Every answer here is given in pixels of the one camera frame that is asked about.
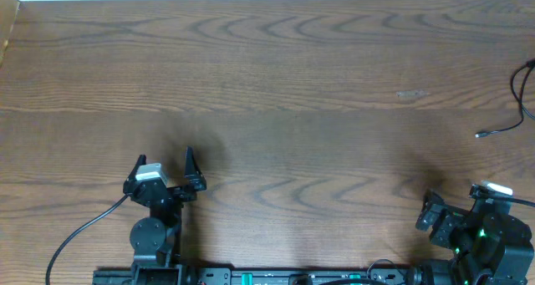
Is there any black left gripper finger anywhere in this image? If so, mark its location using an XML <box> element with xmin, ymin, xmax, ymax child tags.
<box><xmin>184</xmin><ymin>146</ymin><xmax>207</xmax><ymax>191</ymax></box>
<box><xmin>125</xmin><ymin>155</ymin><xmax>146</xmax><ymax>183</ymax></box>

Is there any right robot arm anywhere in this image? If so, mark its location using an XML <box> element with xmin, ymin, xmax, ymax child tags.
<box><xmin>405</xmin><ymin>181</ymin><xmax>534</xmax><ymax>285</ymax></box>

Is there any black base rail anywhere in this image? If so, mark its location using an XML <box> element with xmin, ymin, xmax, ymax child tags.
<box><xmin>92</xmin><ymin>266</ymin><xmax>407</xmax><ymax>285</ymax></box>

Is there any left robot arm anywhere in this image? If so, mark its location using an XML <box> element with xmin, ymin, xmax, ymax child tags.
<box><xmin>123</xmin><ymin>147</ymin><xmax>206</xmax><ymax>285</ymax></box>

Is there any thick black usb cable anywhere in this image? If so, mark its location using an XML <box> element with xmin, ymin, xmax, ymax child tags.
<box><xmin>517</xmin><ymin>58</ymin><xmax>535</xmax><ymax>121</ymax></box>

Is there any thin black usb cable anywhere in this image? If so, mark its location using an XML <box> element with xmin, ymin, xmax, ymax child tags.
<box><xmin>474</xmin><ymin>61</ymin><xmax>535</xmax><ymax>139</ymax></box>

